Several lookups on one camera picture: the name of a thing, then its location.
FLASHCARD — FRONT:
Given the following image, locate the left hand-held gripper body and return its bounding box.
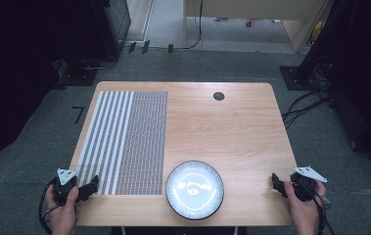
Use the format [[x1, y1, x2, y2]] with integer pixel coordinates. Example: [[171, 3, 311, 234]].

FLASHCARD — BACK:
[[53, 167, 79, 208]]

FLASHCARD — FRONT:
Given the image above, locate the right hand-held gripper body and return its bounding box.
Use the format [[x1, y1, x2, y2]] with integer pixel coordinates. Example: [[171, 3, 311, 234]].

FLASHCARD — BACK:
[[290, 165, 329, 203]]

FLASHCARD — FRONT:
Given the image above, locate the person's right hand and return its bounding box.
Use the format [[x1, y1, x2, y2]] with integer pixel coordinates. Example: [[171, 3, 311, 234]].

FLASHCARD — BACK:
[[283, 179, 328, 235]]

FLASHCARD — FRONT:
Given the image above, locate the person's left hand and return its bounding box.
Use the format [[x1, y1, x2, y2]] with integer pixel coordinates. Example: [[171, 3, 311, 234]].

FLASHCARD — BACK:
[[44, 185, 80, 235]]

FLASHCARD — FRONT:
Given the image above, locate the striped woven placemat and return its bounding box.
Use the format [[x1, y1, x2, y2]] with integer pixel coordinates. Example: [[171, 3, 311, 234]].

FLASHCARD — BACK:
[[74, 90, 169, 197]]

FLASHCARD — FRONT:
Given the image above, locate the white plate with dark rim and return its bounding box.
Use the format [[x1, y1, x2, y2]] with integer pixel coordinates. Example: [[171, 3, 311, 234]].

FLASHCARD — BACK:
[[164, 160, 225, 221]]

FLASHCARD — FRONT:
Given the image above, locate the yellow object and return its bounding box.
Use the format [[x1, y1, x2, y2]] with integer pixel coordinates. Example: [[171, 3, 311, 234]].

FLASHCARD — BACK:
[[309, 20, 327, 46]]

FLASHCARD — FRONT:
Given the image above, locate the dark equipment cabinet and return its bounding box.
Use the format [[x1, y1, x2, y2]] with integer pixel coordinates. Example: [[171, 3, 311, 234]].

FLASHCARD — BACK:
[[90, 0, 132, 61]]

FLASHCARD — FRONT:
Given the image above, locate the light wooden cabinet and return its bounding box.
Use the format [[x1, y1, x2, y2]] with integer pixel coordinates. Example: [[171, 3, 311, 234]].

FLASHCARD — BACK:
[[182, 0, 335, 54]]

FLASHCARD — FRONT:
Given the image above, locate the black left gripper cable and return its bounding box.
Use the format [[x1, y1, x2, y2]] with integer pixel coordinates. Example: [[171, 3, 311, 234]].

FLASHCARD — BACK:
[[37, 177, 59, 235]]

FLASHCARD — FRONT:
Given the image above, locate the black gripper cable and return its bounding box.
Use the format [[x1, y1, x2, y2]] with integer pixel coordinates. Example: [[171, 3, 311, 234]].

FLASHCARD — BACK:
[[299, 182, 338, 235], [37, 177, 59, 235]]

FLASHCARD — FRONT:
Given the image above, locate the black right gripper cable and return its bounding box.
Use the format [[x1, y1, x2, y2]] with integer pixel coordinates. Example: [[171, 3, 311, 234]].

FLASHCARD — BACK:
[[299, 182, 338, 235]]

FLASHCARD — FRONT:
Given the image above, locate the bundle of black floor cables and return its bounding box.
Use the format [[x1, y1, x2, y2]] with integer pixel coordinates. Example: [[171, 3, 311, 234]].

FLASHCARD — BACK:
[[281, 87, 334, 130]]

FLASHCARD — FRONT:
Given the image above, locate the black stand base plate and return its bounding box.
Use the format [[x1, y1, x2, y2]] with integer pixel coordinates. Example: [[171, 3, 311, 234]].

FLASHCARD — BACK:
[[55, 58, 100, 88], [279, 65, 325, 91]]

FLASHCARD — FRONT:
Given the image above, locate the black hanging cable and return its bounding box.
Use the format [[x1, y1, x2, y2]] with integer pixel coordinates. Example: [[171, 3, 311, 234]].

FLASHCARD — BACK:
[[182, 0, 205, 51]]

